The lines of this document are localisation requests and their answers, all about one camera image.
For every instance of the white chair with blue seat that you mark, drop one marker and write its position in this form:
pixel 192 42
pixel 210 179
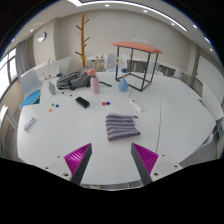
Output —
pixel 30 81

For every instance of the black frame stand, orange top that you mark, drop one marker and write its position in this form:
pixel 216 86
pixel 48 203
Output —
pixel 136 46

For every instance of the long ceiling light strip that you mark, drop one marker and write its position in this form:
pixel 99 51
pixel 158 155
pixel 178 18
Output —
pixel 74 2

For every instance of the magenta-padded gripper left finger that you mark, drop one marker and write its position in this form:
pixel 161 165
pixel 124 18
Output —
pixel 78 160

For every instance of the green round magnet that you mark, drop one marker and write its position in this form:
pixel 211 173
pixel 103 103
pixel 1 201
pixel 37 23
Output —
pixel 52 104

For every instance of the wooden coat rack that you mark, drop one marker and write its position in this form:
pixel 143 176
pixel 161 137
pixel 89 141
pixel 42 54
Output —
pixel 82 40

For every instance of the pink vase with flowers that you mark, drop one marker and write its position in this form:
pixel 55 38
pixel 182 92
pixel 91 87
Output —
pixel 95 86

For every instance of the white remote-shaped block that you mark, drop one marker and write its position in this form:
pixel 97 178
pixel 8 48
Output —
pixel 30 123

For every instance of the white bar-shaped block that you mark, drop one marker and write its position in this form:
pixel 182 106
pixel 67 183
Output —
pixel 136 105

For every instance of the red round magnet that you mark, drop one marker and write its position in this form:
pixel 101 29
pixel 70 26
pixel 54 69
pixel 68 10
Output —
pixel 103 103

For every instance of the black rectangular case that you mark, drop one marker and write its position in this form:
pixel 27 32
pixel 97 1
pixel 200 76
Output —
pixel 82 102

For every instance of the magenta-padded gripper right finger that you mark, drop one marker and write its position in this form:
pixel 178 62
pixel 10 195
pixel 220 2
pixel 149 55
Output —
pixel 146 159

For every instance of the orange round magnet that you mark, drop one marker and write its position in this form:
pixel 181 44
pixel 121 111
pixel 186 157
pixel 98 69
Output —
pixel 50 110

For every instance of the window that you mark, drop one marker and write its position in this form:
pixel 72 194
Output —
pixel 5 73

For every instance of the striped grey and pink towel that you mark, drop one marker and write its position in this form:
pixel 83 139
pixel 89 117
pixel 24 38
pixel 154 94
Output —
pixel 121 126

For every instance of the round wall clock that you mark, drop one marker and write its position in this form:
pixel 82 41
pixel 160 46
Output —
pixel 41 37

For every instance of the grey backpack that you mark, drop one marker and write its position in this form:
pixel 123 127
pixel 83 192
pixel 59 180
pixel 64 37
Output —
pixel 73 80

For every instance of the black marker pen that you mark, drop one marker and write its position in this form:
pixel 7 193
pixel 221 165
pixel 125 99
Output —
pixel 66 94

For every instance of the green vase with dried stems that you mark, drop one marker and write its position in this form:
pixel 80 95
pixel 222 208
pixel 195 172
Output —
pixel 52 89

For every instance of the blue vase with dried stems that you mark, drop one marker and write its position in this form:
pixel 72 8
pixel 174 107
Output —
pixel 123 86

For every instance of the round ceiling lights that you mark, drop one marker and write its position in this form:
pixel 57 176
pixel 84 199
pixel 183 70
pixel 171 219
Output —
pixel 107 5

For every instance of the grey curtain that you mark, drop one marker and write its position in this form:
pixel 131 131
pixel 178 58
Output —
pixel 21 56

